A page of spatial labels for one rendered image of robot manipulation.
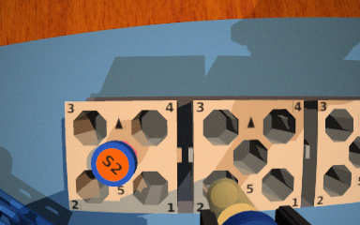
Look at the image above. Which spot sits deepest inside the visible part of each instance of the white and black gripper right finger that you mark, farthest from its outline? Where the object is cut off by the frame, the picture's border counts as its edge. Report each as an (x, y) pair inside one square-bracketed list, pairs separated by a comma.
[(286, 215)]

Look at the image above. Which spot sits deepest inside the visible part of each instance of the conical tube with pink liquid and blue cap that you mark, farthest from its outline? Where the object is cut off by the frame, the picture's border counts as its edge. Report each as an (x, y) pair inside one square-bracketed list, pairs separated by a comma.
[(114, 163)]

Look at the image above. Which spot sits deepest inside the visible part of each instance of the blue tube rack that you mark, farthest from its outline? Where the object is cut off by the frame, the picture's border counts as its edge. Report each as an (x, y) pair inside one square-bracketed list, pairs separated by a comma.
[(24, 215)]

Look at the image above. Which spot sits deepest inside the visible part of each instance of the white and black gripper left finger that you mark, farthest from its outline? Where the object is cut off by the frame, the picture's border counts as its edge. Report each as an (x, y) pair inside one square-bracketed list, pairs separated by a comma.
[(207, 217)]

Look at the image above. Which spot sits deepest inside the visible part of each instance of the light blue bench mat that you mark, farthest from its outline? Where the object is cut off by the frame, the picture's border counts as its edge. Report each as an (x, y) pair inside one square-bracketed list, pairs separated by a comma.
[(295, 57)]

